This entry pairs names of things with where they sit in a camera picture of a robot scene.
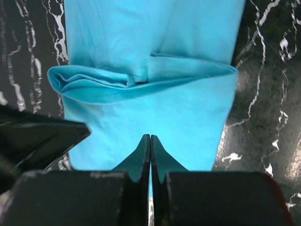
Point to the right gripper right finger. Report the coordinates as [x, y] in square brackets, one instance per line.
[190, 198]

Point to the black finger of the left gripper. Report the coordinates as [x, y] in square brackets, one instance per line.
[33, 142]

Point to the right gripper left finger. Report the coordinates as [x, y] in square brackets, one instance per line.
[83, 198]

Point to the light blue t shirt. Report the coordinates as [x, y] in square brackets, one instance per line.
[159, 67]

